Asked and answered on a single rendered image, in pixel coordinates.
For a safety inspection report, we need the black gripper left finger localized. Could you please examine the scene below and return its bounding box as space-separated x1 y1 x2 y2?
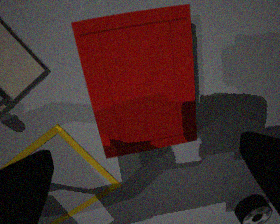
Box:
0 149 54 224

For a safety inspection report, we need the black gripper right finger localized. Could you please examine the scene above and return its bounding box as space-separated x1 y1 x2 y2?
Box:
239 132 280 216

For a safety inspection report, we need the black toy tyre with grey hub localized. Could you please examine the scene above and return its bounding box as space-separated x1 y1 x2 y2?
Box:
234 194 272 224

